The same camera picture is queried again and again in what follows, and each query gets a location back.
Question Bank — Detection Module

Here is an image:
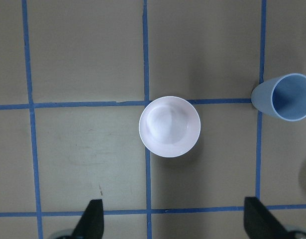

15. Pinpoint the blue cup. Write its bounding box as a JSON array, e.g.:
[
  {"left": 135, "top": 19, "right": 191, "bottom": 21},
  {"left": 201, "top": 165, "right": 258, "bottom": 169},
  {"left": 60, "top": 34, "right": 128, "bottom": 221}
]
[{"left": 251, "top": 73, "right": 306, "bottom": 121}]

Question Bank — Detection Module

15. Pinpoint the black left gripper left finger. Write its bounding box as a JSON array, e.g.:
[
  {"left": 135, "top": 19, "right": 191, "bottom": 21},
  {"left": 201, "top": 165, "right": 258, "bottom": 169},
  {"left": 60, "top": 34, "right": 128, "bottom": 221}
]
[{"left": 49, "top": 199, "right": 105, "bottom": 239}]

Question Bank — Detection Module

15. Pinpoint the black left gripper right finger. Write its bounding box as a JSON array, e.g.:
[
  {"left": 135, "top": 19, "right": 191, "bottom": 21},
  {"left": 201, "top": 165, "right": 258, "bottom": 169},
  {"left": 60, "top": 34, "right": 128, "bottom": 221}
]
[{"left": 243, "top": 197, "right": 306, "bottom": 239}]

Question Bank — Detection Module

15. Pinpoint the pink bowl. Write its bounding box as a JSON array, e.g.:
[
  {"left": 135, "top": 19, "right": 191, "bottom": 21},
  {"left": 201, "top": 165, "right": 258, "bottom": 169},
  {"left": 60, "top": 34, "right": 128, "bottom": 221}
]
[{"left": 138, "top": 96, "right": 201, "bottom": 158}]

